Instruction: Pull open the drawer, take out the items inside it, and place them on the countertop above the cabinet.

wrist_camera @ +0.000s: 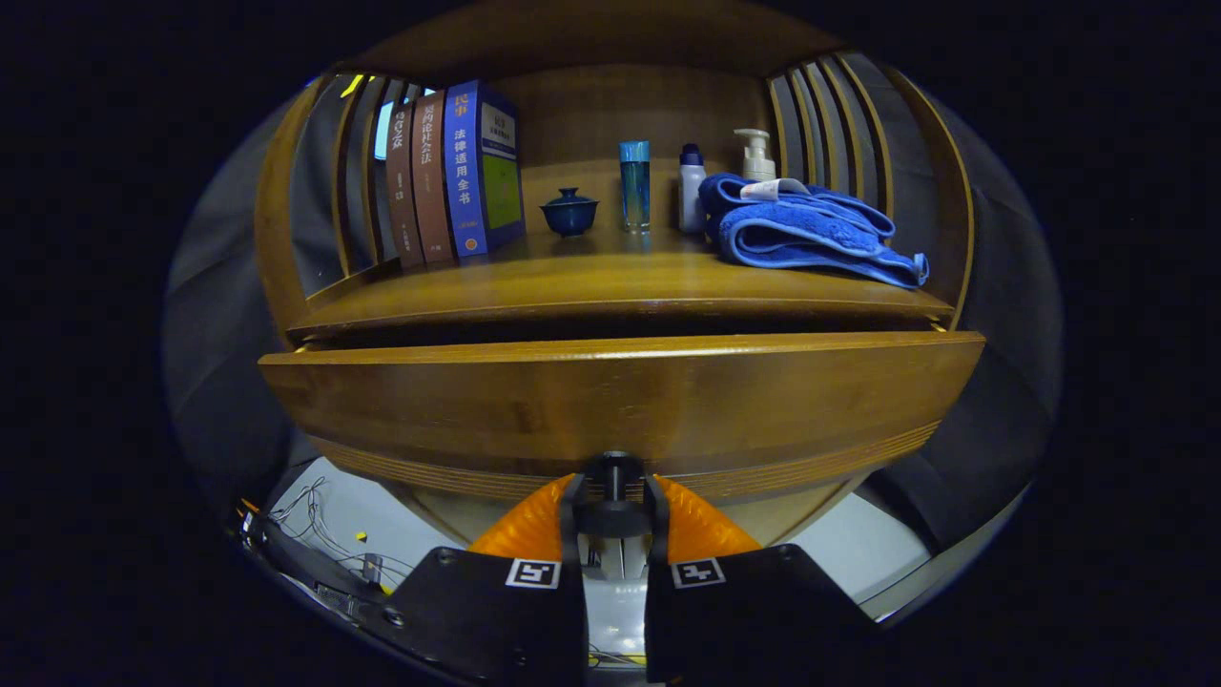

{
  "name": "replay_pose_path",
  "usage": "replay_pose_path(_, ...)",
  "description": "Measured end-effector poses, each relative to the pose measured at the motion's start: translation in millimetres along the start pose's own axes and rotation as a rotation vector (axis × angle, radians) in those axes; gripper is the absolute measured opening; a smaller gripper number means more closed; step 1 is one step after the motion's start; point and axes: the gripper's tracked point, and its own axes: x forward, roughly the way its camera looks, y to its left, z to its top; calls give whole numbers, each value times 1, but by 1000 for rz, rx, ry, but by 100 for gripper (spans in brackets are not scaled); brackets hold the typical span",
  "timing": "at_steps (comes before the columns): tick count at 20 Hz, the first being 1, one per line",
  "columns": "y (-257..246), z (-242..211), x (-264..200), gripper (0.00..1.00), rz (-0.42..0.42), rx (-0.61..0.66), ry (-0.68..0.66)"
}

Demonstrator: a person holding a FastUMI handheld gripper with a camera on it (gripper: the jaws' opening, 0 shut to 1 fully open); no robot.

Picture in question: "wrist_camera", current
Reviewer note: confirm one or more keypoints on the dark brown book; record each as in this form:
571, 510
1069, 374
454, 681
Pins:
403, 191

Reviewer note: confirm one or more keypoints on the wooden cabinet with shelf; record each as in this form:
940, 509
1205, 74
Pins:
610, 105

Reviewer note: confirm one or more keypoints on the wooden drawer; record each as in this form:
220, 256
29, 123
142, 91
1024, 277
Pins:
610, 401

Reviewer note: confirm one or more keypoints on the folded blue towel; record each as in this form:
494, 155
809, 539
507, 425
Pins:
801, 239

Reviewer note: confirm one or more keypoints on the small white blue-capped bottle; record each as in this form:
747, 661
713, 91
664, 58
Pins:
693, 196

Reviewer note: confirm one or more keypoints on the blue lidded teacup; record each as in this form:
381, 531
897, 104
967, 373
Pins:
569, 215

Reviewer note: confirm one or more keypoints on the blue glass bottle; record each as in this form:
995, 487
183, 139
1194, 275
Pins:
635, 191

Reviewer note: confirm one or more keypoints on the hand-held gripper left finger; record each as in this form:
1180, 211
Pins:
496, 620

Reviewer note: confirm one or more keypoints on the black drawer knob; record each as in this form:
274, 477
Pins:
615, 520

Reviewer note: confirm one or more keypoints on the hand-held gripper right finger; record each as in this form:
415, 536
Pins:
744, 620

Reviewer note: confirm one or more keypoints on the thick blue book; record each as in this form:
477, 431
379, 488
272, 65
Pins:
477, 172

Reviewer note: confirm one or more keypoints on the white pump bottle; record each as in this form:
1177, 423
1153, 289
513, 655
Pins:
758, 164

